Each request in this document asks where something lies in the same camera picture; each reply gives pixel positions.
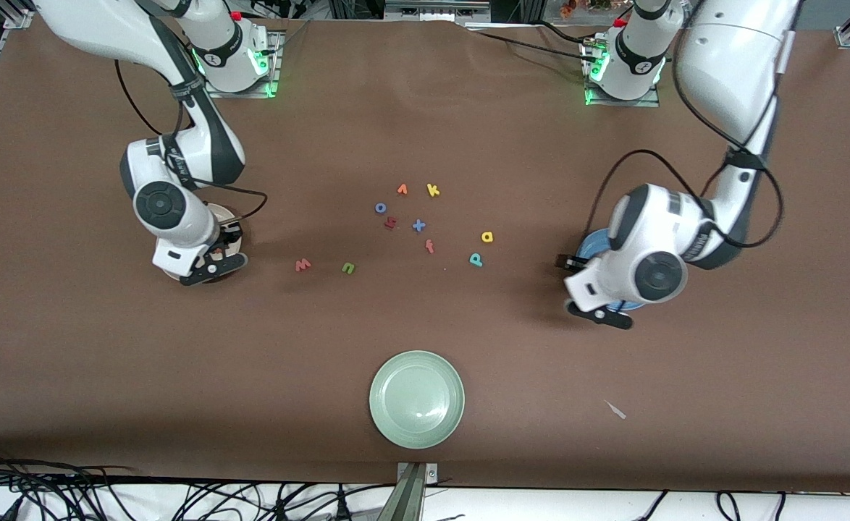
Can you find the small orange objects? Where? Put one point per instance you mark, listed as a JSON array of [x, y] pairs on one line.
[[570, 7]]

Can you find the pink-red foam letter w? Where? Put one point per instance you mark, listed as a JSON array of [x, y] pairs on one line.
[[303, 265]]

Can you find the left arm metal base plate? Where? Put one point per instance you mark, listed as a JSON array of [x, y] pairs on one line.
[[624, 103]]

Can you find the green foam letter u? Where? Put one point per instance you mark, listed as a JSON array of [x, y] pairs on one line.
[[348, 268]]

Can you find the brown table cover sheet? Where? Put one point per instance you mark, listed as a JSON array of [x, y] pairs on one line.
[[425, 325]]

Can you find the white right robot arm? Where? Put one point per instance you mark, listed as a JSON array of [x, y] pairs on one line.
[[179, 217]]

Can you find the pale green round plate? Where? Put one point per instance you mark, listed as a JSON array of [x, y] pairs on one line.
[[416, 399]]

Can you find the small white paper scrap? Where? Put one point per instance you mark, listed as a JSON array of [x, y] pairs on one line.
[[615, 409]]

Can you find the beige round plate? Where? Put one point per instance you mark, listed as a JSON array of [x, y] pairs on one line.
[[228, 211]]

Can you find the teal foam letter p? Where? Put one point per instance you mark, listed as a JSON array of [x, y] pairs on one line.
[[476, 259]]

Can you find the blue foam letter x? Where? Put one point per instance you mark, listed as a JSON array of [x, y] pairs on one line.
[[418, 225]]

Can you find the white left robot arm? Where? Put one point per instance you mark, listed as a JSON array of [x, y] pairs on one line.
[[649, 239]]

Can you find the grey metal box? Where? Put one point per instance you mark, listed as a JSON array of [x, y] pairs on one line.
[[436, 9]]

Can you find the aluminium camera mount post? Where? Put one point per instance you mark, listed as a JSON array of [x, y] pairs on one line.
[[410, 499]]

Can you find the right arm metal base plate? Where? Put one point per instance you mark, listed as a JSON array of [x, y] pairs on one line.
[[276, 72]]

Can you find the blue round plate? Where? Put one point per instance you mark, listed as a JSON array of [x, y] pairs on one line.
[[594, 242]]

